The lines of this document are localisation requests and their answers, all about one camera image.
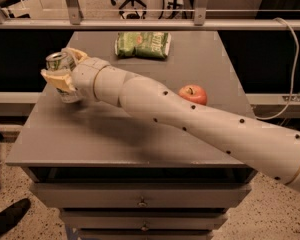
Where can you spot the green chip bag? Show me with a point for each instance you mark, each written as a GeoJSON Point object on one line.
{"type": "Point", "coordinates": [143, 44]}

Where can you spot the red apple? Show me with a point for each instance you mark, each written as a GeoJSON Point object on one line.
{"type": "Point", "coordinates": [193, 93]}

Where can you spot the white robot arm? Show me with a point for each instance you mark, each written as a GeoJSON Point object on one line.
{"type": "Point", "coordinates": [270, 149]}

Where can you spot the silver green 7up can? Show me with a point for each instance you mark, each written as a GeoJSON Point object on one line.
{"type": "Point", "coordinates": [59, 64]}

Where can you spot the metal railing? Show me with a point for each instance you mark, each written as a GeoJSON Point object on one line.
{"type": "Point", "coordinates": [158, 15]}

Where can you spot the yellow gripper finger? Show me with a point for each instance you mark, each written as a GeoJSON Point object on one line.
{"type": "Point", "coordinates": [77, 55]}
{"type": "Point", "coordinates": [60, 79]}

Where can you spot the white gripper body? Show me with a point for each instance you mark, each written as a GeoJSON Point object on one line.
{"type": "Point", "coordinates": [86, 78]}

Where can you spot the grey drawer cabinet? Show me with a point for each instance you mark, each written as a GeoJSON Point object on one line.
{"type": "Point", "coordinates": [114, 177]}

